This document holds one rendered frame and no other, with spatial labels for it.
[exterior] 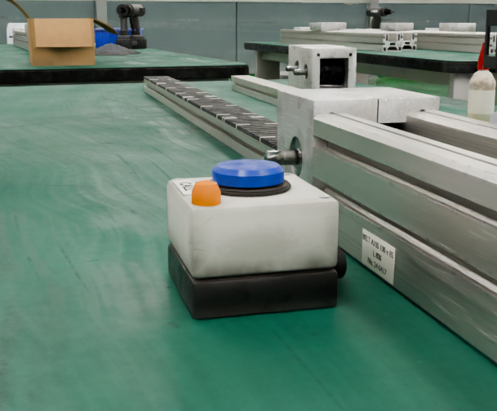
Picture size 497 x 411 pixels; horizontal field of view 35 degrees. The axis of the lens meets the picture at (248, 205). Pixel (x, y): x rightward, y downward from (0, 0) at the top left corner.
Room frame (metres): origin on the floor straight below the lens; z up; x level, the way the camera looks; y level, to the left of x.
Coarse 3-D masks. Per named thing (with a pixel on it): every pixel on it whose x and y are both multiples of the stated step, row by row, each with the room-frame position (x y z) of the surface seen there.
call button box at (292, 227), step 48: (240, 192) 0.41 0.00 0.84; (288, 192) 0.42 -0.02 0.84; (192, 240) 0.39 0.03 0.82; (240, 240) 0.39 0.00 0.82; (288, 240) 0.40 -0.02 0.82; (336, 240) 0.41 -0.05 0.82; (192, 288) 0.39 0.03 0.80; (240, 288) 0.39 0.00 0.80; (288, 288) 0.40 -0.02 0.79; (336, 288) 0.41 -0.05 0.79
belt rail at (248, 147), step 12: (156, 96) 1.53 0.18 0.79; (168, 96) 1.39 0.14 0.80; (180, 108) 1.27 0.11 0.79; (192, 108) 1.18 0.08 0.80; (192, 120) 1.18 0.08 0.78; (204, 120) 1.12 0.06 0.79; (216, 120) 1.02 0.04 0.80; (216, 132) 1.02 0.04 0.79; (228, 132) 0.98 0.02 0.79; (240, 132) 0.90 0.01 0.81; (228, 144) 0.96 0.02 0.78; (240, 144) 0.90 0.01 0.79; (252, 144) 0.85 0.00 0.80; (264, 144) 0.80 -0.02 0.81; (252, 156) 0.85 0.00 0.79
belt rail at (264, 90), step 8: (232, 80) 1.74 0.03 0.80; (240, 80) 1.67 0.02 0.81; (248, 80) 1.62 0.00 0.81; (256, 80) 1.62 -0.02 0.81; (264, 80) 1.62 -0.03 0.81; (232, 88) 1.74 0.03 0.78; (240, 88) 1.67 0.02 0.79; (248, 88) 1.63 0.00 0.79; (256, 88) 1.55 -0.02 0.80; (264, 88) 1.49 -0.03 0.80; (272, 88) 1.45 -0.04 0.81; (280, 88) 1.43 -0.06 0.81; (288, 88) 1.43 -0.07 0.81; (296, 88) 1.43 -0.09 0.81; (256, 96) 1.55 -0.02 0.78; (264, 96) 1.49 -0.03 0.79; (272, 96) 1.47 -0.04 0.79
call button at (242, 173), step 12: (216, 168) 0.43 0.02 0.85; (228, 168) 0.42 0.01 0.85; (240, 168) 0.42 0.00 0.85; (252, 168) 0.42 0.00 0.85; (264, 168) 0.42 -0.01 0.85; (276, 168) 0.42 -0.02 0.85; (216, 180) 0.42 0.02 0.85; (228, 180) 0.42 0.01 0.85; (240, 180) 0.41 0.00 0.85; (252, 180) 0.41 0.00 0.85; (264, 180) 0.42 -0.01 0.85; (276, 180) 0.42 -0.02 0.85
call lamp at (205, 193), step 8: (200, 184) 0.39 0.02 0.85; (208, 184) 0.39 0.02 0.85; (216, 184) 0.40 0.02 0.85; (192, 192) 0.39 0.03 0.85; (200, 192) 0.39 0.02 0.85; (208, 192) 0.39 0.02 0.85; (216, 192) 0.39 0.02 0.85; (192, 200) 0.39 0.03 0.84; (200, 200) 0.39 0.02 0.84; (208, 200) 0.39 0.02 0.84; (216, 200) 0.39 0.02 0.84
